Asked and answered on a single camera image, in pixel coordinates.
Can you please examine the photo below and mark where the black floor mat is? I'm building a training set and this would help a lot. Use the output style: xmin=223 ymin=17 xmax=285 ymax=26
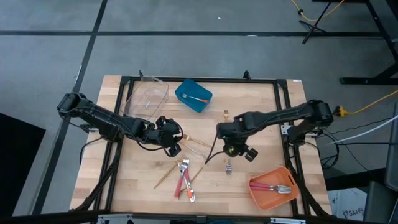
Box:
xmin=0 ymin=112 xmax=47 ymax=218

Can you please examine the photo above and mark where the teal plastic bin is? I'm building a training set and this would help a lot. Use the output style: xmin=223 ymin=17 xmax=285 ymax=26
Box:
xmin=174 ymin=78 xmax=214 ymax=114

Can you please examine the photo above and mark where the black floor cable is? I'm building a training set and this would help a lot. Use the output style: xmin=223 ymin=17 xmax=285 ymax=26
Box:
xmin=337 ymin=142 xmax=398 ymax=146
xmin=322 ymin=117 xmax=394 ymax=138

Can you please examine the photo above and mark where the black tripod stand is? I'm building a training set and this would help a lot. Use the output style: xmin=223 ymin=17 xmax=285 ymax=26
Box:
xmin=298 ymin=0 xmax=334 ymax=45

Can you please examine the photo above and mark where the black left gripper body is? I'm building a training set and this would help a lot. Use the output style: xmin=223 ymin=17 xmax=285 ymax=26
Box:
xmin=148 ymin=117 xmax=183 ymax=149

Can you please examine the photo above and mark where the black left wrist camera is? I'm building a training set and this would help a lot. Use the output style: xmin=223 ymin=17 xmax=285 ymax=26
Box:
xmin=167 ymin=144 xmax=183 ymax=158

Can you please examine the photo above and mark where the black and white power adapter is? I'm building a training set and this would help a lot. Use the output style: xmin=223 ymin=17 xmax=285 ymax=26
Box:
xmin=80 ymin=123 xmax=103 ymax=134

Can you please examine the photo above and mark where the orange plastic bin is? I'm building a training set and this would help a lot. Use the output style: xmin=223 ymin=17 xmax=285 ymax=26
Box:
xmin=248 ymin=166 xmax=300 ymax=211

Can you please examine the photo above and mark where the dark grey case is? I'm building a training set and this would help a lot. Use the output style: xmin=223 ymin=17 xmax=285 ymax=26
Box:
xmin=362 ymin=182 xmax=398 ymax=224

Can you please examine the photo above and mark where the red-handled silver fork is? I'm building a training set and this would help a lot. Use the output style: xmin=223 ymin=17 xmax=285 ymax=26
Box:
xmin=249 ymin=181 xmax=292 ymax=191
xmin=174 ymin=158 xmax=191 ymax=199
xmin=249 ymin=185 xmax=292 ymax=195

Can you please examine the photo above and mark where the white cardboard box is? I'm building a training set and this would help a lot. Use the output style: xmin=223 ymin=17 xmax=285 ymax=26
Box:
xmin=328 ymin=187 xmax=370 ymax=222

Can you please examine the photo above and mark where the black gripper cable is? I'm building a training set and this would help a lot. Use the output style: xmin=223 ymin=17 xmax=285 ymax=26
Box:
xmin=204 ymin=133 xmax=226 ymax=165

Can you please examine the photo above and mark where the silver aluminium bar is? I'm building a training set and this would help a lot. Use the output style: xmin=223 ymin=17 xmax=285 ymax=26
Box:
xmin=269 ymin=217 xmax=307 ymax=224
xmin=96 ymin=217 xmax=131 ymax=224

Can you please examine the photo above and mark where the clear plastic bin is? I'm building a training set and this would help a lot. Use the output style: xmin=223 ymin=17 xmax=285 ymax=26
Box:
xmin=120 ymin=76 xmax=170 ymax=123

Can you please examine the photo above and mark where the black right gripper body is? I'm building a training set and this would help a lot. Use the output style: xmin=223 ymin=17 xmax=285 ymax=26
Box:
xmin=223 ymin=136 xmax=249 ymax=158

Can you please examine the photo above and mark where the black desk leg frame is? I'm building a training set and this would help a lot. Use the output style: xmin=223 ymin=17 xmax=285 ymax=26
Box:
xmin=312 ymin=0 xmax=398 ymax=85

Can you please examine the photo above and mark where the thin yellow cable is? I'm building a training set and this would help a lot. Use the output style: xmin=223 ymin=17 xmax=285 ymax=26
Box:
xmin=290 ymin=0 xmax=346 ymax=22

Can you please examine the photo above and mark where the white cable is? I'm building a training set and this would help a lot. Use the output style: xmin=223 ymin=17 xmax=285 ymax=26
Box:
xmin=328 ymin=114 xmax=398 ymax=146

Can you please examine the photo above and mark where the yellow extension cable with plug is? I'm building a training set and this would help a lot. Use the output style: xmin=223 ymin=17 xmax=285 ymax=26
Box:
xmin=334 ymin=90 xmax=398 ymax=118

